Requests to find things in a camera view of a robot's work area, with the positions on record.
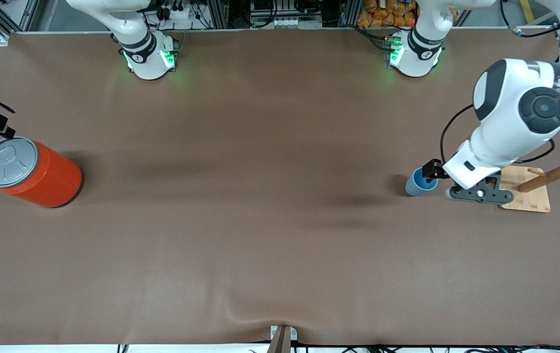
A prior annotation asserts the light blue plastic cup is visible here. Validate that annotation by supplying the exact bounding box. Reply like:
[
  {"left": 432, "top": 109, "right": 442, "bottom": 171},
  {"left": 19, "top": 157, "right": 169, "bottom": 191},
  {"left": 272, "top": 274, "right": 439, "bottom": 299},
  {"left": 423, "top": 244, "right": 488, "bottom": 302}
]
[{"left": 405, "top": 167, "right": 439, "bottom": 197}]

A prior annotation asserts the orange can with grey lid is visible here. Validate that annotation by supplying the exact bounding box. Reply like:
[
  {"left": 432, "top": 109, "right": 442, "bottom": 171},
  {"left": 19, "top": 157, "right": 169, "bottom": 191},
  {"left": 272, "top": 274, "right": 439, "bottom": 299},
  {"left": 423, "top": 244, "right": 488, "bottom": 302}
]
[{"left": 0, "top": 136, "right": 83, "bottom": 209}]

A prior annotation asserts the wooden mug tree stand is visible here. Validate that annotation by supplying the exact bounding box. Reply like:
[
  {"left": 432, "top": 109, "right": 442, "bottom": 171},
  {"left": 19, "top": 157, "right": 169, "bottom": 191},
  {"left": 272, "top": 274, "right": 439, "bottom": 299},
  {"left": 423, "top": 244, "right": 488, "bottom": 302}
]
[{"left": 498, "top": 131, "right": 560, "bottom": 213}]

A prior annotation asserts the brown table mat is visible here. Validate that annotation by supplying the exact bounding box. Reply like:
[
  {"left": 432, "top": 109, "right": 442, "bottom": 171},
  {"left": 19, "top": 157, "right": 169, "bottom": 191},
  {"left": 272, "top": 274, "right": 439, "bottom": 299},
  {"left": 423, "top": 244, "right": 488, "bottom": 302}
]
[{"left": 0, "top": 27, "right": 560, "bottom": 346}]

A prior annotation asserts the bag of orange fruits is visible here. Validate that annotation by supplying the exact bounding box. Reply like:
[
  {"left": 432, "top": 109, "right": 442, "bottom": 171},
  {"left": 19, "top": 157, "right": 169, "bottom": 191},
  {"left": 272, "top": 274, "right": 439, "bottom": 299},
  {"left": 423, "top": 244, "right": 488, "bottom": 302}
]
[{"left": 357, "top": 0, "right": 418, "bottom": 28}]

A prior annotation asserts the white terminal strip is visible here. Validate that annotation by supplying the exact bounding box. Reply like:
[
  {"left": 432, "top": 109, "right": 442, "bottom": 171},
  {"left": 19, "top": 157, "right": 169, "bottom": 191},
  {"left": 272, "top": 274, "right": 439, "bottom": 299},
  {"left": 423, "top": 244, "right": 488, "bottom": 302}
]
[{"left": 260, "top": 17, "right": 323, "bottom": 29}]

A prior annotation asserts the white power strip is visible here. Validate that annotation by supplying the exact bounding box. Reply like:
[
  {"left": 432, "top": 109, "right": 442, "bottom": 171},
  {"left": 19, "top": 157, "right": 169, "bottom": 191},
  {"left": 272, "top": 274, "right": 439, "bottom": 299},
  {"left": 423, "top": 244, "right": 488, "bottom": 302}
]
[{"left": 157, "top": 0, "right": 205, "bottom": 20}]

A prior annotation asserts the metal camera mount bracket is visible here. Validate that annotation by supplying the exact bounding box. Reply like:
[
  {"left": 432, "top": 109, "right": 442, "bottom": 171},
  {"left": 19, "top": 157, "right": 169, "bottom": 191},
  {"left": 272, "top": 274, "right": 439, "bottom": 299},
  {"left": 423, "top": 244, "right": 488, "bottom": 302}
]
[{"left": 266, "top": 325, "right": 298, "bottom": 353}]

